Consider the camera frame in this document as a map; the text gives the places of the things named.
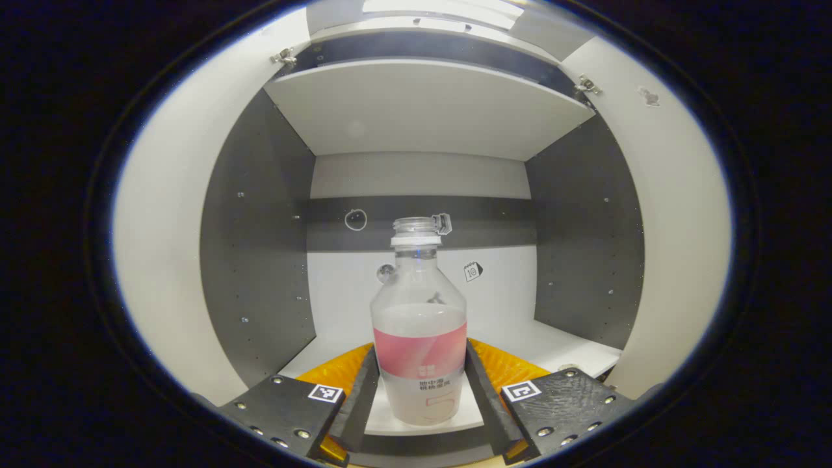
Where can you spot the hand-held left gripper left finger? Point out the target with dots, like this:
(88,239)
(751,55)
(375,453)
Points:
(357,409)

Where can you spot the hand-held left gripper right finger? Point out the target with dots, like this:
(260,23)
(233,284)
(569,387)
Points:
(484,403)

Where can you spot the clear bottle with pink label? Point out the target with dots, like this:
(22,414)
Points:
(419,325)

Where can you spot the grey cabinet door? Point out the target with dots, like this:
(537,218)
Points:
(169,227)
(682,227)

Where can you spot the grey cabinet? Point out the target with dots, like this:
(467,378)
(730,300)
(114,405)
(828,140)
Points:
(260,260)

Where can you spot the large ceiling light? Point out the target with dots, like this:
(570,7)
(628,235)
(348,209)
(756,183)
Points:
(448,10)

